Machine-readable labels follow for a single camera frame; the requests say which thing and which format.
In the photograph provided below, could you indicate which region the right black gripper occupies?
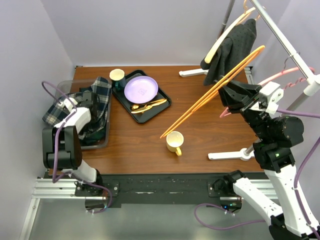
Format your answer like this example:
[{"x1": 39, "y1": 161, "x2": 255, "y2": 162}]
[{"x1": 213, "y1": 74, "x2": 271, "y2": 139}]

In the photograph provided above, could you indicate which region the pink hanger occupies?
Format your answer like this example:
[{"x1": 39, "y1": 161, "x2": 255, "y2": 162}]
[{"x1": 219, "y1": 67, "x2": 306, "y2": 118}]

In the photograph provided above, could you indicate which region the orange hanger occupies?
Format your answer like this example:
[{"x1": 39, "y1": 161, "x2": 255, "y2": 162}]
[{"x1": 160, "y1": 45, "x2": 266, "y2": 138}]

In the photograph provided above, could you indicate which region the white wooden hanger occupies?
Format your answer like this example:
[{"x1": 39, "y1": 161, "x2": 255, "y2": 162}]
[{"x1": 204, "y1": 14, "x2": 244, "y2": 64}]

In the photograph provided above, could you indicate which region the green plaid skirt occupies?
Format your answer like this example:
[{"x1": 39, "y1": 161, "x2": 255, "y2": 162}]
[{"x1": 79, "y1": 125, "x2": 106, "y2": 146}]

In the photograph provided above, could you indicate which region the navy white plaid skirt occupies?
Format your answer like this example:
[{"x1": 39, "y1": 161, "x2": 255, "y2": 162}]
[{"x1": 42, "y1": 76, "x2": 112, "y2": 134}]

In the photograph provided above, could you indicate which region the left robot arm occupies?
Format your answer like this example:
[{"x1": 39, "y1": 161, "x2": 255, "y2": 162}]
[{"x1": 42, "y1": 92, "x2": 104, "y2": 196}]

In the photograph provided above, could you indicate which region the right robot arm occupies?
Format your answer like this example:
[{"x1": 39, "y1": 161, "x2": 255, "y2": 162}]
[{"x1": 213, "y1": 81, "x2": 320, "y2": 240}]

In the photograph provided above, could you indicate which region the tan thin hanger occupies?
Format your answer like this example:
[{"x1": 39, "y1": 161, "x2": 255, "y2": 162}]
[{"x1": 240, "y1": 0, "x2": 255, "y2": 23}]

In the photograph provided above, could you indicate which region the dark dotted garment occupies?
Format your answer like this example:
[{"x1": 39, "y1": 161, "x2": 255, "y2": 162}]
[{"x1": 200, "y1": 18, "x2": 257, "y2": 86}]

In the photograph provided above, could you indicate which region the gold knife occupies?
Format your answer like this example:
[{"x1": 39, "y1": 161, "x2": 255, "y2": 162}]
[{"x1": 131, "y1": 98, "x2": 167, "y2": 114}]

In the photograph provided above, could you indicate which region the yellow mug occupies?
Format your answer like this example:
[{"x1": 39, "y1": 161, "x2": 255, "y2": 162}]
[{"x1": 166, "y1": 131, "x2": 184, "y2": 157}]

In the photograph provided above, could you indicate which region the clothes rack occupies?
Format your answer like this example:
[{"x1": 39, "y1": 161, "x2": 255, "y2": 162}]
[{"x1": 179, "y1": 0, "x2": 320, "y2": 161}]

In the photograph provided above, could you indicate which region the purple plate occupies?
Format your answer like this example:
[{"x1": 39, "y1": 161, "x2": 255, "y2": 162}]
[{"x1": 124, "y1": 76, "x2": 159, "y2": 104}]

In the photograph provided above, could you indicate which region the gold spoon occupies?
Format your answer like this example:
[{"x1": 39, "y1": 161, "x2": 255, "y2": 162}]
[{"x1": 130, "y1": 100, "x2": 158, "y2": 111}]

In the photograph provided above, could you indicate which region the dark teal cup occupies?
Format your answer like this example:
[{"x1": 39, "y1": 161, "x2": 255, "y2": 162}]
[{"x1": 109, "y1": 68, "x2": 126, "y2": 91}]

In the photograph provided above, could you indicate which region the clear plastic bin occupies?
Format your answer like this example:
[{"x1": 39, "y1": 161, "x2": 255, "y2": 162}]
[{"x1": 54, "y1": 79, "x2": 112, "y2": 150}]

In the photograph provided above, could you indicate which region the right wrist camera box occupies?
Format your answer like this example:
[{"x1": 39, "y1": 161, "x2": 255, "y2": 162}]
[{"x1": 259, "y1": 81, "x2": 284, "y2": 115}]

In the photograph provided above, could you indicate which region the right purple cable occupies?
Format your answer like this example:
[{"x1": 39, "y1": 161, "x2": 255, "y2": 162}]
[{"x1": 193, "y1": 107, "x2": 320, "y2": 233}]

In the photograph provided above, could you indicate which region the purple cable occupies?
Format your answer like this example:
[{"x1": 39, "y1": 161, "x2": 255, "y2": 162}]
[
  {"x1": 41, "y1": 80, "x2": 114, "y2": 215},
  {"x1": 193, "y1": 107, "x2": 320, "y2": 233}
]

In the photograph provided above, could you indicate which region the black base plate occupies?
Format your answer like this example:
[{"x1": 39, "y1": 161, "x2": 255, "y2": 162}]
[{"x1": 84, "y1": 172, "x2": 243, "y2": 210}]

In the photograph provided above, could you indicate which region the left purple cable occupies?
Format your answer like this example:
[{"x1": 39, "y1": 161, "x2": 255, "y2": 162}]
[{"x1": 41, "y1": 80, "x2": 114, "y2": 215}]

